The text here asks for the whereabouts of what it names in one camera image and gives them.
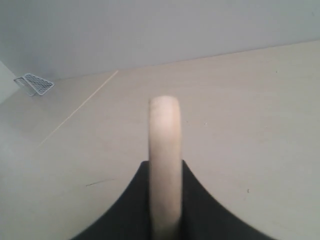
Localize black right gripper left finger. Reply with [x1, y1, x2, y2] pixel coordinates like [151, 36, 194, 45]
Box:
[73, 161, 151, 240]

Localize small white goal net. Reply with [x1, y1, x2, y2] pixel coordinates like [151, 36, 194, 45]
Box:
[13, 73, 55, 97]

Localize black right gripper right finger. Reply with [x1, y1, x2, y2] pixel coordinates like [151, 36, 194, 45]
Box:
[181, 160, 272, 240]

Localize white paint brush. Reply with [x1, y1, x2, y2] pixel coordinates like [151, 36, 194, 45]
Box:
[148, 96, 182, 240]

